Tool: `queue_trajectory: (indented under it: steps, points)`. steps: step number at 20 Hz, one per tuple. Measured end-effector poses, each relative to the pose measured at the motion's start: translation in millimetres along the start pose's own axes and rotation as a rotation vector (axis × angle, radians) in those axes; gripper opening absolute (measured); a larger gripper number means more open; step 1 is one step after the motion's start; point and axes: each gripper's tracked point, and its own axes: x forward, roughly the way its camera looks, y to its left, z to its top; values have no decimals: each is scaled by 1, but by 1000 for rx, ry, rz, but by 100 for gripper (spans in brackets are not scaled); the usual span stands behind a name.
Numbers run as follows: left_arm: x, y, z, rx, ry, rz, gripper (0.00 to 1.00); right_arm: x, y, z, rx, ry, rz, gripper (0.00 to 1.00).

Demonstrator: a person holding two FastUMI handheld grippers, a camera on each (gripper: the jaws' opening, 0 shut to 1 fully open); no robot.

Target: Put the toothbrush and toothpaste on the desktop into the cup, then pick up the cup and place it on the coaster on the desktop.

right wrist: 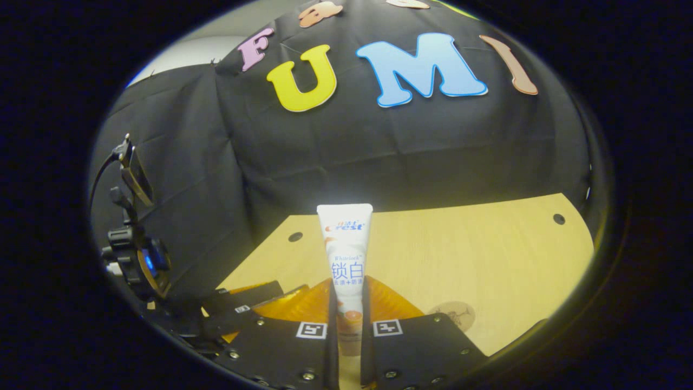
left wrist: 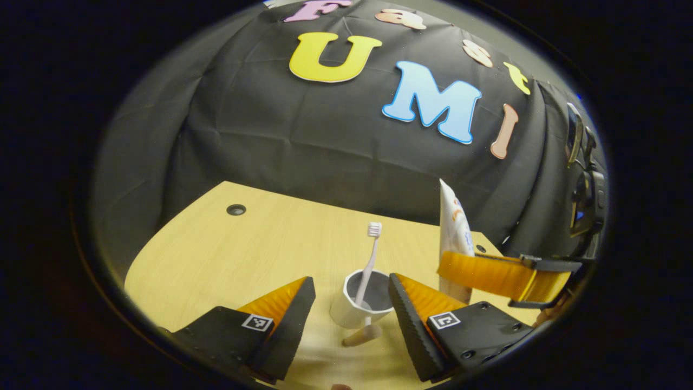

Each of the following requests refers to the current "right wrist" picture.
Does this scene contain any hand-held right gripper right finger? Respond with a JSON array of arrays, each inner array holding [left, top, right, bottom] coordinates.
[[360, 275, 488, 390]]

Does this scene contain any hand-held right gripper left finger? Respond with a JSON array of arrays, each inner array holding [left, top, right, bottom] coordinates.
[[214, 277, 339, 390]]

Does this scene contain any round wooden coaster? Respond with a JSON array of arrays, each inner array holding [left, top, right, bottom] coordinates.
[[428, 301, 476, 333]]

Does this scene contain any white toothpaste tube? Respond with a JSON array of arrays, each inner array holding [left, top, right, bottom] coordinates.
[[316, 203, 374, 357]]

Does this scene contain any black backdrop cloth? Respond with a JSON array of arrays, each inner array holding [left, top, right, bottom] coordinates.
[[89, 0, 593, 304]]

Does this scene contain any black cable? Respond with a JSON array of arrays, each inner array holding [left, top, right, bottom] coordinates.
[[88, 151, 121, 228]]

